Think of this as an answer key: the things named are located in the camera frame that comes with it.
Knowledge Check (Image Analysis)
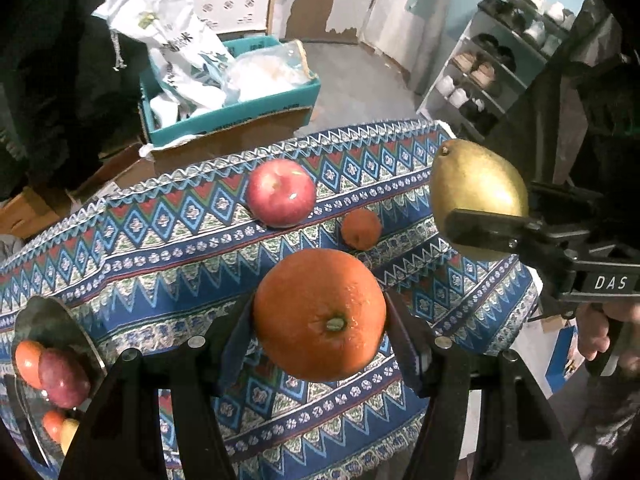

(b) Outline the brown cardboard box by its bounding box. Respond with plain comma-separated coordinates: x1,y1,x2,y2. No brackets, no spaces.
67,107,314,203

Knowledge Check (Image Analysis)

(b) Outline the white printed plastic bag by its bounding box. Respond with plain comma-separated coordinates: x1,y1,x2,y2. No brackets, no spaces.
93,0,234,128

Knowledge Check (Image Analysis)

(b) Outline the steel bowl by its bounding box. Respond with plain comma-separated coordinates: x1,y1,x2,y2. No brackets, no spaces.
1,296,106,476

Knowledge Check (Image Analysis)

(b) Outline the yellow pear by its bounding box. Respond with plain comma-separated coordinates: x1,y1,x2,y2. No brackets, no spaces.
430,139,528,240

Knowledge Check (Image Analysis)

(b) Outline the clear plastic bag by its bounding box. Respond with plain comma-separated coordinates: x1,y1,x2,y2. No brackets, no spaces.
224,39,319,104

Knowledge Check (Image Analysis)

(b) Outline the red apple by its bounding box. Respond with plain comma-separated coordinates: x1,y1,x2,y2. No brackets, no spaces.
245,159,317,229
39,348,91,410

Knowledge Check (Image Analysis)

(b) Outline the patterned blue tablecloth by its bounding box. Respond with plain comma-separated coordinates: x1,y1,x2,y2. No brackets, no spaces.
1,119,540,479

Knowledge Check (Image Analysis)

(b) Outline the small tangerine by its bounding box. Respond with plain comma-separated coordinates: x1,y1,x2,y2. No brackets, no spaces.
341,208,382,252

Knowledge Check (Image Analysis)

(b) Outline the person's right hand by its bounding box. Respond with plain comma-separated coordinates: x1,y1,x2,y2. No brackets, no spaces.
576,300,639,374

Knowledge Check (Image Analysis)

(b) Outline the large orange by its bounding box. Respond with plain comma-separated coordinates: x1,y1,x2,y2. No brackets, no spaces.
253,248,386,382

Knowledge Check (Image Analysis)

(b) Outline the teal cardboard box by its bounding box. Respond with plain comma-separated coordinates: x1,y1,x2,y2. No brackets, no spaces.
140,36,321,148

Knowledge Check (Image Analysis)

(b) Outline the white shoe rack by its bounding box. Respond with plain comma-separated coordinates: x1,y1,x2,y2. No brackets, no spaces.
419,0,576,142

